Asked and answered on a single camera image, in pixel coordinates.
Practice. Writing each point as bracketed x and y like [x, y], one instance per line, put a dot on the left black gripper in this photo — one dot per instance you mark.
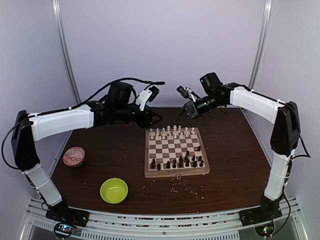
[145, 122]

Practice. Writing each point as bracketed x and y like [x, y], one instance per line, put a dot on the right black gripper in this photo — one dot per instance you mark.
[191, 110]

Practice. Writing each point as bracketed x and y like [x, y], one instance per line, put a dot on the dark queen piece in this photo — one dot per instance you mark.
[168, 165]

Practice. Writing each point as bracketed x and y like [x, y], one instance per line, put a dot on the dark knight piece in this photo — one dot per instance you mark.
[194, 164]

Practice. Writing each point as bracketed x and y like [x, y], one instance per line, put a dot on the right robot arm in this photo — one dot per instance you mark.
[284, 116]

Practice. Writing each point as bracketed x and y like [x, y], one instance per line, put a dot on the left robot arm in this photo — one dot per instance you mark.
[121, 101]

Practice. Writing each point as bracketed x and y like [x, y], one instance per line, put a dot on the wooden chess board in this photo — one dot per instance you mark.
[172, 150]

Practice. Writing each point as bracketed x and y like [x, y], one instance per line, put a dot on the green plastic bowl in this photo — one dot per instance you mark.
[114, 191]

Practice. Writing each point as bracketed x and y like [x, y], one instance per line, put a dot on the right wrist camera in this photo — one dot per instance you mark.
[187, 93]

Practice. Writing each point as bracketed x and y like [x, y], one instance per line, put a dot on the right aluminium frame post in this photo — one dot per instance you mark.
[262, 43]

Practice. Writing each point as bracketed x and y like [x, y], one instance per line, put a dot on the aluminium frame post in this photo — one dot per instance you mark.
[56, 4]
[262, 43]

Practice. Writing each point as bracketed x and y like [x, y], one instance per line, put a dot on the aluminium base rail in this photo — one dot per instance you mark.
[219, 225]

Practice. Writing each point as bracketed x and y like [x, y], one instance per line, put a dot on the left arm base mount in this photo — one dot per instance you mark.
[69, 224]

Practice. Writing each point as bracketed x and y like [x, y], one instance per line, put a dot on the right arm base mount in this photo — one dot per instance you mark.
[261, 217]

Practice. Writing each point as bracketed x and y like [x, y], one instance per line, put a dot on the left aluminium frame post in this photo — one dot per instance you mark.
[56, 4]

